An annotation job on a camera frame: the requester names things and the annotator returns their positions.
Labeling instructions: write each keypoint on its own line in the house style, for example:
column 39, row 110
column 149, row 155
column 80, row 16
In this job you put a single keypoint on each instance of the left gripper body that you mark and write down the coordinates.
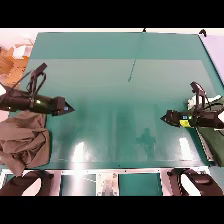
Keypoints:
column 59, row 106

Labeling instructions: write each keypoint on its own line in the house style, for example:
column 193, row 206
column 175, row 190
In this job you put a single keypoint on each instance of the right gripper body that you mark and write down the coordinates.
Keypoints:
column 176, row 118

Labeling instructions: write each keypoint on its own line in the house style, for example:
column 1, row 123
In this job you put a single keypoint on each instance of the dark green T-shirt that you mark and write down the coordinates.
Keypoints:
column 215, row 143

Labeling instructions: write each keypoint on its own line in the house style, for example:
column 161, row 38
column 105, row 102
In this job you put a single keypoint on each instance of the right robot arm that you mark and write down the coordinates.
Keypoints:
column 208, row 120

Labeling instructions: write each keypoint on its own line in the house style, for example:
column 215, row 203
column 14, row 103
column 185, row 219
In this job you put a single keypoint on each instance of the brown garment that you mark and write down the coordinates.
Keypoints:
column 23, row 140

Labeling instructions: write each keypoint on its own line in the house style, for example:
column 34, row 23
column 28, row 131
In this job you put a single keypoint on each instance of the silver frame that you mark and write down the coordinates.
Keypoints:
column 106, row 183

